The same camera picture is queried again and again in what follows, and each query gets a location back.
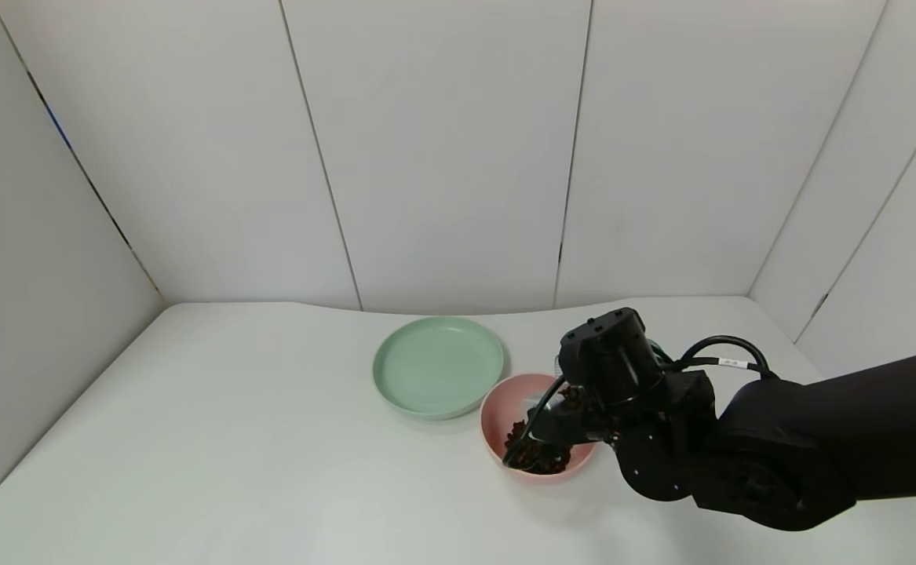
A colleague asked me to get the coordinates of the pink plastic bowl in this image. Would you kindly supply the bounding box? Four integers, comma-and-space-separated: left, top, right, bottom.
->
479, 373, 600, 479

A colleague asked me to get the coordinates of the black camera cable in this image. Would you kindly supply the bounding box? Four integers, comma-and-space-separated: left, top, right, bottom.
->
502, 375, 568, 468

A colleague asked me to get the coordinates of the dark brown raisin pile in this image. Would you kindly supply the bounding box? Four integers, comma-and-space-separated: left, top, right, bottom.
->
503, 383, 586, 476

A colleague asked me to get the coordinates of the pale green plastic plate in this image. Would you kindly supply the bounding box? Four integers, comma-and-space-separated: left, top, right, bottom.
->
372, 316, 506, 420

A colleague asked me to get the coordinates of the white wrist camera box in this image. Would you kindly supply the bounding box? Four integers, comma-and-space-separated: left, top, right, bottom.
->
524, 392, 584, 444

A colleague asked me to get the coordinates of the black cable with white label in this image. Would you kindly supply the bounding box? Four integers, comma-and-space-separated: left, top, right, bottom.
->
660, 335, 779, 383

